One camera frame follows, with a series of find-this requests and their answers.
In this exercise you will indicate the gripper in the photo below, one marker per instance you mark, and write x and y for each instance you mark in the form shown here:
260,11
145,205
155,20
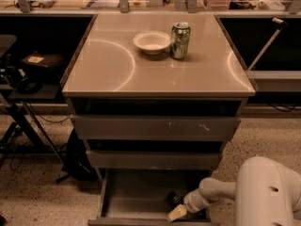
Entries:
190,201

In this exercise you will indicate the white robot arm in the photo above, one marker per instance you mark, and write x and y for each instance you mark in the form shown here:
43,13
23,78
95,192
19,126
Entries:
266,193

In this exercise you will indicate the grey bottom drawer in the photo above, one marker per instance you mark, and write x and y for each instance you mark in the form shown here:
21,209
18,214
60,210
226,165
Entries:
137,197

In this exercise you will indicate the grey drawer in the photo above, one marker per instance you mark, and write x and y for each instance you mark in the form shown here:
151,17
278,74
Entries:
154,155
174,120
137,197

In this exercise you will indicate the grey middle drawer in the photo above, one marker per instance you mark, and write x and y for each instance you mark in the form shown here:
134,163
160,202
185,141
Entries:
154,155

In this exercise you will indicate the grey drawer cabinet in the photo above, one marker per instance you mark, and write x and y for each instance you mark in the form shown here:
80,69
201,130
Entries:
110,67

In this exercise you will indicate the grey top drawer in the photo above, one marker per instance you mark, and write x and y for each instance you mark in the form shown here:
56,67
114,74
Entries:
174,120

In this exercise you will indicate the white paper bowl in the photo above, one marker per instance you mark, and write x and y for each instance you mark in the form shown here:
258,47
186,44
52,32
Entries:
152,42

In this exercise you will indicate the green soda can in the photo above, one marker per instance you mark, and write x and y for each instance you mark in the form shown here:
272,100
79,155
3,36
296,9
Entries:
179,40

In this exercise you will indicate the black headphones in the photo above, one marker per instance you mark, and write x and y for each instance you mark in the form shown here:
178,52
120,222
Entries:
25,84

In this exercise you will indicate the black side stand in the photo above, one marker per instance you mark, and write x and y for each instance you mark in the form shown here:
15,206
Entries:
6,41

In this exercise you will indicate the black box with label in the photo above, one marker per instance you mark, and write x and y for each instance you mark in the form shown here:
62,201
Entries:
51,63

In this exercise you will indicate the white stick with tip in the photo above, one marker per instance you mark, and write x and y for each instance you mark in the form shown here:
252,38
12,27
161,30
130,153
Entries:
280,24

